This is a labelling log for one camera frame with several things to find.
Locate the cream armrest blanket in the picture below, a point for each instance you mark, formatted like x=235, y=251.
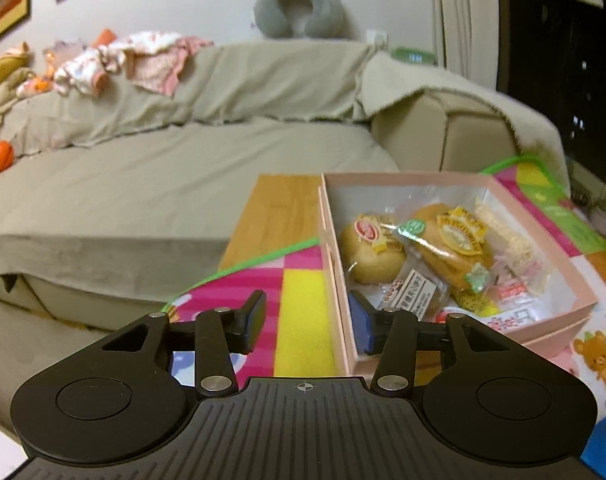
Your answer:
x=483, y=85

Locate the long bread packet yellow label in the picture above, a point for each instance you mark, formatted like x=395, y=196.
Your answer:
x=443, y=255

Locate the white orange baby onesie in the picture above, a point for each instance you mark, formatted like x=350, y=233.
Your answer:
x=80, y=72

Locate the beige sofa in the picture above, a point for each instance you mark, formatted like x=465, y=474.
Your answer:
x=133, y=185

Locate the cream curtain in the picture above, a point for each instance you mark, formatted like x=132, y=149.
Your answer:
x=465, y=20

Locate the red white round-label packet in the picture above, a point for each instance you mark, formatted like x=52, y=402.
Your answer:
x=508, y=321

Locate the yellow plush toy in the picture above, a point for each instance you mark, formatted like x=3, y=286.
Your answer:
x=3, y=75

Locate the small potted plant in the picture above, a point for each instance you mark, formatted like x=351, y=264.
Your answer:
x=605, y=220

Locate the white wall socket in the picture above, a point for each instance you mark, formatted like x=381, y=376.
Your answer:
x=378, y=38

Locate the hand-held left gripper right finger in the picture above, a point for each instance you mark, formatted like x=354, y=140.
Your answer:
x=359, y=322

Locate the pink cardboard box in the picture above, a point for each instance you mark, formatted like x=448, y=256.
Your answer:
x=548, y=260

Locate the hawthorn snack packet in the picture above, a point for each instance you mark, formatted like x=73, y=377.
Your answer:
x=513, y=287

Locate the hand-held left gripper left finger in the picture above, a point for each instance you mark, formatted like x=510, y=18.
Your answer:
x=255, y=320

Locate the green digital clock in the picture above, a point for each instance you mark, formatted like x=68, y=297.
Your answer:
x=413, y=56

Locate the orange cloth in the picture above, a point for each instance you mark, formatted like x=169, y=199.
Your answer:
x=105, y=38

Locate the blue object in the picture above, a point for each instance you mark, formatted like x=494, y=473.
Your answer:
x=605, y=445

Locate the olive sofa cover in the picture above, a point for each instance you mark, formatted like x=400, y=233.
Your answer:
x=158, y=170

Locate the yellow cheese stick packet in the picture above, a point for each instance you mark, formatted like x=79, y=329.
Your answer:
x=475, y=302

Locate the colourful cartoon play mat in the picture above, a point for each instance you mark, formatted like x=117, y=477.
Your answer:
x=303, y=295

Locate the clear packet white label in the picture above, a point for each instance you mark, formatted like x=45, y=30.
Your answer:
x=418, y=292

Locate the grey neck pillow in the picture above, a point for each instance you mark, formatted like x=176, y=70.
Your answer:
x=300, y=10

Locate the round bread bun packet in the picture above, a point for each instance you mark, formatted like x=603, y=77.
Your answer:
x=370, y=260

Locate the cream crispy snack packet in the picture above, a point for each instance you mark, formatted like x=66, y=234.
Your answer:
x=505, y=230

